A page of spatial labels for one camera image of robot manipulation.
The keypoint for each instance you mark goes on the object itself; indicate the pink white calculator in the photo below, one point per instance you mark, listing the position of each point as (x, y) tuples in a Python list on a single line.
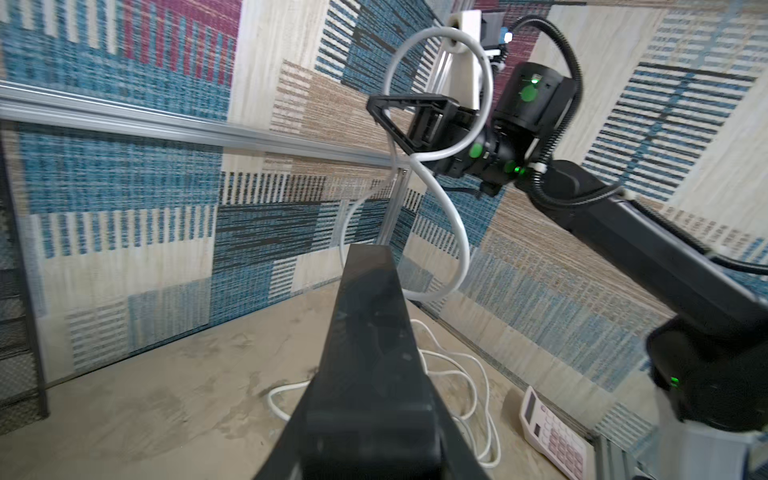
[(551, 437)]

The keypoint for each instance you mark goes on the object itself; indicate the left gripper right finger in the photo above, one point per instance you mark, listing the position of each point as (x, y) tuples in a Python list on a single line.
[(457, 460)]

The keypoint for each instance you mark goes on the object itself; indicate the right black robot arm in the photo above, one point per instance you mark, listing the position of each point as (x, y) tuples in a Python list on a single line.
[(709, 362)]

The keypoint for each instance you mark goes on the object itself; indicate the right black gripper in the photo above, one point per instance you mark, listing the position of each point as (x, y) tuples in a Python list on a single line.
[(438, 122)]

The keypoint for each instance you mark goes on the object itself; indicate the black power strip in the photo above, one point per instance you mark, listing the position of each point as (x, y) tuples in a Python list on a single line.
[(371, 412)]

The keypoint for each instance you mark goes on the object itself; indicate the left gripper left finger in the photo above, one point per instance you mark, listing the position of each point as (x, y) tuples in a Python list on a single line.
[(284, 460)]

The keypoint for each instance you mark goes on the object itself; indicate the black wire shelf rack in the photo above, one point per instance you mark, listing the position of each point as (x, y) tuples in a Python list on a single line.
[(23, 391)]

